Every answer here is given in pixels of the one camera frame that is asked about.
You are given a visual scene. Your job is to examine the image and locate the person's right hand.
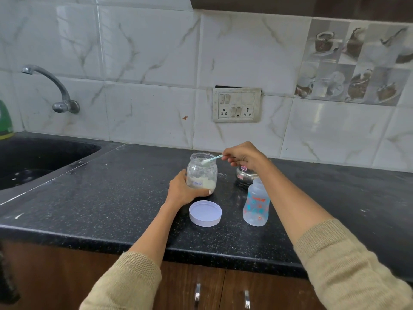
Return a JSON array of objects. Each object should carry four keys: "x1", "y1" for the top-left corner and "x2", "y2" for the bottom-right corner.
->
[{"x1": 221, "y1": 141, "x2": 274, "y2": 174}]

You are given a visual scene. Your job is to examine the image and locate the person's left hand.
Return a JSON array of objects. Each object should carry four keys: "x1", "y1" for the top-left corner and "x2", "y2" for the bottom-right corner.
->
[{"x1": 165, "y1": 168, "x2": 213, "y2": 208}]

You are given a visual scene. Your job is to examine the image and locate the small steel kettle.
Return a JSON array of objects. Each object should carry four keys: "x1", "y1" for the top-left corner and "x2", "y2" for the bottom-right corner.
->
[{"x1": 235, "y1": 164, "x2": 261, "y2": 187}]

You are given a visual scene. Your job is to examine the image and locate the glass jar with white powder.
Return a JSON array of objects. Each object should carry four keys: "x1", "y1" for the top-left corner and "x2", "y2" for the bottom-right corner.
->
[{"x1": 187, "y1": 152, "x2": 219, "y2": 193}]

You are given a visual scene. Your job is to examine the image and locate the lavender plastic jar lid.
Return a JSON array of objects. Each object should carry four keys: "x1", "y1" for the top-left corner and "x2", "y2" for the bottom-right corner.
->
[{"x1": 188, "y1": 200, "x2": 223, "y2": 228}]

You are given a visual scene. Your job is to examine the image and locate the clear printed baby bottle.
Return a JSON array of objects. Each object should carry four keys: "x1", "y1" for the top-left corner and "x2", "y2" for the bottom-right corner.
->
[{"x1": 242, "y1": 177, "x2": 271, "y2": 227}]

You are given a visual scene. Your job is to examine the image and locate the person's left forearm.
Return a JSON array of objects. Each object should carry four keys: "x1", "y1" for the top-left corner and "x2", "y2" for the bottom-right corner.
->
[{"x1": 79, "y1": 201, "x2": 191, "y2": 310}]

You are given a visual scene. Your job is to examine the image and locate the person's right forearm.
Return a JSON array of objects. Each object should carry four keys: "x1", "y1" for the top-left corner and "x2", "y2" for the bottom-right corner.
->
[{"x1": 255, "y1": 158, "x2": 413, "y2": 310}]

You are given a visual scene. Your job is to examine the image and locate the dish soap bottle green label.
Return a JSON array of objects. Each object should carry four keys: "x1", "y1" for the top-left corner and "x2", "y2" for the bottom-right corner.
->
[{"x1": 0, "y1": 99, "x2": 15, "y2": 141}]

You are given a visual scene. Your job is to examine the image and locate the brown wooden cabinet door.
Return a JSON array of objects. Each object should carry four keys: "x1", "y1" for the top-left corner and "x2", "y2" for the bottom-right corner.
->
[
  {"x1": 219, "y1": 269, "x2": 327, "y2": 310},
  {"x1": 3, "y1": 240, "x2": 226, "y2": 310}
]

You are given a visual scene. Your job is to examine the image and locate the black kitchen sink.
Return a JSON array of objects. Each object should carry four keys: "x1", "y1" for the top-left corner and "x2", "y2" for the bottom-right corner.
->
[{"x1": 0, "y1": 137, "x2": 102, "y2": 191}]

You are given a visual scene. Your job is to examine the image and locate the dark overhead cabinet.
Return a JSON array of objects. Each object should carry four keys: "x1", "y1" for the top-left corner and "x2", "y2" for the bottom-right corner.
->
[{"x1": 188, "y1": 0, "x2": 413, "y2": 24}]

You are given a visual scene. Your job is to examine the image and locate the white switch socket board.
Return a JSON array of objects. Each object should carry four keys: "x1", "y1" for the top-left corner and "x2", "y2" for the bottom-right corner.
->
[{"x1": 212, "y1": 87, "x2": 262, "y2": 123}]

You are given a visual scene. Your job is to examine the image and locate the curved steel wall tap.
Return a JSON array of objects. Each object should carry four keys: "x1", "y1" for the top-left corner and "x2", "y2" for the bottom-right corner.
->
[{"x1": 22, "y1": 64, "x2": 80, "y2": 114}]

